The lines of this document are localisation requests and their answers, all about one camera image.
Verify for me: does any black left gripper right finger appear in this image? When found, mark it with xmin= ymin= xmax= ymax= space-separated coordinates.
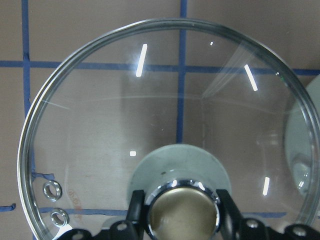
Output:
xmin=216 ymin=189 xmax=243 ymax=240

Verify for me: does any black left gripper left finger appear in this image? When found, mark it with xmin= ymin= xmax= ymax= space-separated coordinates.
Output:
xmin=126 ymin=190 xmax=145 ymax=240

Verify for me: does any glass pot lid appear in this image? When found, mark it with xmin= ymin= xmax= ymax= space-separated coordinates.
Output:
xmin=17 ymin=18 xmax=320 ymax=240

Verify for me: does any white electric cooking pot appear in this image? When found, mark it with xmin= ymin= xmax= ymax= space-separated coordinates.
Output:
xmin=284 ymin=74 xmax=320 ymax=201

